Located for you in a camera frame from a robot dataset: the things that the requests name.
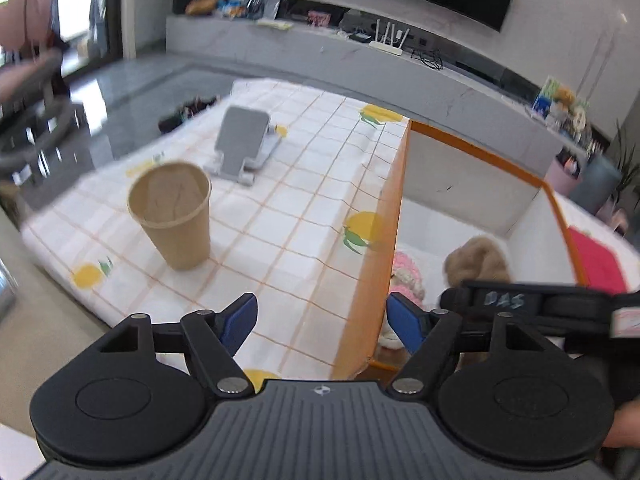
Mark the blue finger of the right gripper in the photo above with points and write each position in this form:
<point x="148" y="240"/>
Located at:
<point x="576" y="314"/>

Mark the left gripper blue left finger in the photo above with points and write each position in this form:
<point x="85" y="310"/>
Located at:
<point x="237" y="321"/>

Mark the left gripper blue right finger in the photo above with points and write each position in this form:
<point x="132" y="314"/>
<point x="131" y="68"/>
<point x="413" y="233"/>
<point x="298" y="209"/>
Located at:
<point x="406" y="320"/>

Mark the pink knitted soft toy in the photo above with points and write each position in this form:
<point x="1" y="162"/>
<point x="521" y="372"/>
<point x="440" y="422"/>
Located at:
<point x="406" y="278"/>

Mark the beige fluffy soft item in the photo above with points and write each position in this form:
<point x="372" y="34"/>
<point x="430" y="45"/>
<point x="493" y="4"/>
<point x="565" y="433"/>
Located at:
<point x="479" y="259"/>

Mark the red Wonderlab box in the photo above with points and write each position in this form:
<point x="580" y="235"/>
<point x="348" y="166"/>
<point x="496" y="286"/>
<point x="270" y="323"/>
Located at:
<point x="601" y="266"/>

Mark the grey-blue cylindrical bin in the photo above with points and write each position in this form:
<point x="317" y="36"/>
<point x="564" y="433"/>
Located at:
<point x="597" y="183"/>

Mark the orange-rimmed white storage box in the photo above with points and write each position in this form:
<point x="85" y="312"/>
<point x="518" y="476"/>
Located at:
<point x="440" y="192"/>

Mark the lemon-print checkered tablecloth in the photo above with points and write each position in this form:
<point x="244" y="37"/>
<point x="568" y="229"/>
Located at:
<point x="297" y="238"/>

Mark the brown paper cup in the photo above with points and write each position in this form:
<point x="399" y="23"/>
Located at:
<point x="171" y="204"/>

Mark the pink waste bin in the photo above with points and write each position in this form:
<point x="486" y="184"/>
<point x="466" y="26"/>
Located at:
<point x="559" y="179"/>

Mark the grey phone stand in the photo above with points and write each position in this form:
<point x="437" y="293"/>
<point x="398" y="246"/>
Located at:
<point x="244" y="143"/>

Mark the teddy bear display box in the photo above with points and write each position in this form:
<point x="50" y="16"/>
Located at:
<point x="560" y="108"/>

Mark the pink office chair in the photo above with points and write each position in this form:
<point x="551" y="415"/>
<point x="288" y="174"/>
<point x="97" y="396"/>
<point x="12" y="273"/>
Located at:
<point x="35" y="115"/>

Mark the white wifi router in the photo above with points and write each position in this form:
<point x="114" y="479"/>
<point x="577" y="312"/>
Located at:
<point x="388" y="38"/>

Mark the grey TV console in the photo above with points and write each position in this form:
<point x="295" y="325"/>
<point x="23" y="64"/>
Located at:
<point x="442" y="98"/>

